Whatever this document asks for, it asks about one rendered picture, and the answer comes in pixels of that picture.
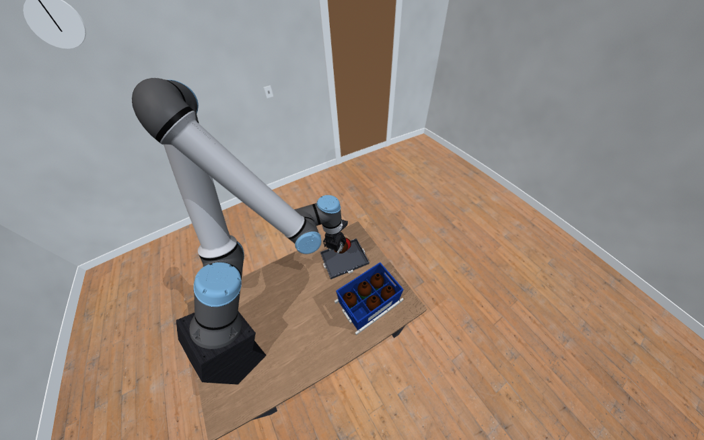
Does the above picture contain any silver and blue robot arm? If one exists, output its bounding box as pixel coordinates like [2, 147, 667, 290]
[132, 78, 348, 349]

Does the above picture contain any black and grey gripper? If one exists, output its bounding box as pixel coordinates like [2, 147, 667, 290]
[323, 232, 346, 253]

